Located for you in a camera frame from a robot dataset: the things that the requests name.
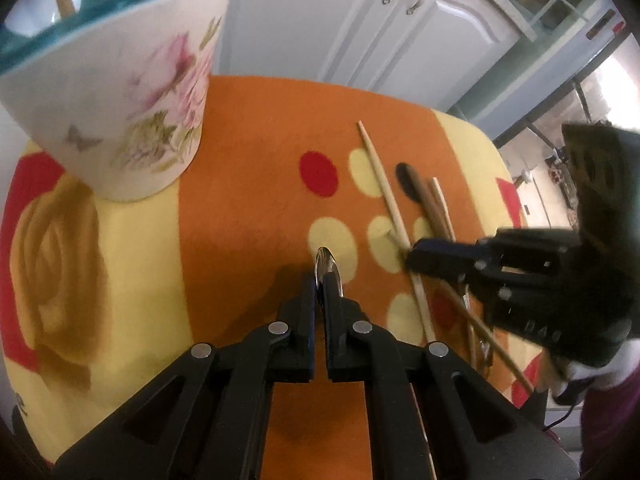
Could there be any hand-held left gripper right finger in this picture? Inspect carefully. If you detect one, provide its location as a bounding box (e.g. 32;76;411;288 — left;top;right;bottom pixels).
322;272;582;480

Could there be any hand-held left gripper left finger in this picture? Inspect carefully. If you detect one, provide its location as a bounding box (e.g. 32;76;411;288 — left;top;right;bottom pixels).
52;274;319;480

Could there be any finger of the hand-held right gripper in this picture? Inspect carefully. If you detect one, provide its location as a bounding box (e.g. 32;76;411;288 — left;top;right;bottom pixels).
405;227;583;286
462;272;536;322

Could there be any thin light wooden chopstick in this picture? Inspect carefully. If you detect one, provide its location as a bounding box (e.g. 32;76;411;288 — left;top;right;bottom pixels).
386;231;535;393

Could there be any metal spoon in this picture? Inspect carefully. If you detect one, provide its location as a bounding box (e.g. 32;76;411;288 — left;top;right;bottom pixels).
313;246;346;303

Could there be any long light wooden chopstick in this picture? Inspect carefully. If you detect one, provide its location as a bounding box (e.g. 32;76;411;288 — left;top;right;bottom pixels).
356;120;437;343

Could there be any white floral utensil holder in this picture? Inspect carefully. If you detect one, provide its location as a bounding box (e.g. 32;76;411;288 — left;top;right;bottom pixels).
0;0;241;203

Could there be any person's right forearm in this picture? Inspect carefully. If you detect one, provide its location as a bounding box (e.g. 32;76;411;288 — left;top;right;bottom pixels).
580;371;640;480

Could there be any brown wooden chopstick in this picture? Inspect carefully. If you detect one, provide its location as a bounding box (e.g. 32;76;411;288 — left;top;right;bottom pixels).
428;176;457;242

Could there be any dark brown wooden utensil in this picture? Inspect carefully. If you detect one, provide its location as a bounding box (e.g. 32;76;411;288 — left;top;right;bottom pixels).
404;166;453;241

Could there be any orange and yellow printed blanket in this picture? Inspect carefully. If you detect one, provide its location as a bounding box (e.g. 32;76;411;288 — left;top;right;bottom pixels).
0;75;548;480

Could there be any white cabinet door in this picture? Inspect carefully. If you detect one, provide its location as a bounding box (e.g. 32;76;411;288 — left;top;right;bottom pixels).
219;0;427;88
345;0;522;113

